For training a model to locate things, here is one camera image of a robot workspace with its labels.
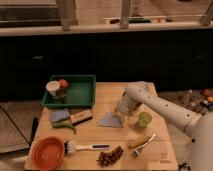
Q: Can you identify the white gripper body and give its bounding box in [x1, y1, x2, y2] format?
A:
[115, 93, 141, 115]

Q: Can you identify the orange bowl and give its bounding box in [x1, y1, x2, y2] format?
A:
[32, 137, 65, 171]

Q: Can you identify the yellow banana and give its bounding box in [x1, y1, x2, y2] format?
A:
[128, 136, 150, 149]

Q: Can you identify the wooden block brush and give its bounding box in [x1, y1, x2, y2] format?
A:
[70, 110, 93, 126]

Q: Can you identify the white cup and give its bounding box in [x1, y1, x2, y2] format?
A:
[46, 81, 60, 97]

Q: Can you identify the bunch of red grapes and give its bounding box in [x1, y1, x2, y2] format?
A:
[97, 146, 123, 167]

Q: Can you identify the green plastic tray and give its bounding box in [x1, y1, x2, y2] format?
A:
[42, 75, 96, 108]

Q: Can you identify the grey-blue towel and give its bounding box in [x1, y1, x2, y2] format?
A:
[97, 112, 123, 128]

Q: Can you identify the dark small cup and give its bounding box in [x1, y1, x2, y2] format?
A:
[56, 89, 67, 99]

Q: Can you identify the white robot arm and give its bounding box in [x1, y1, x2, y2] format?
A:
[117, 81, 213, 171]

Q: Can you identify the green pepper toy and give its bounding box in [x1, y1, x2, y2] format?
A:
[51, 121, 76, 134]

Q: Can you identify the blue sponge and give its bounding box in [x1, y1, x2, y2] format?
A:
[50, 110, 70, 123]

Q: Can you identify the green plastic cup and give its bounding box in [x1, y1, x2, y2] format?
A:
[138, 112, 152, 128]

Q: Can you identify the orange ball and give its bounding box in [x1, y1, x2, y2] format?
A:
[59, 79, 69, 89]

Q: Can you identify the white dish brush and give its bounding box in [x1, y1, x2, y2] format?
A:
[64, 140, 110, 154]

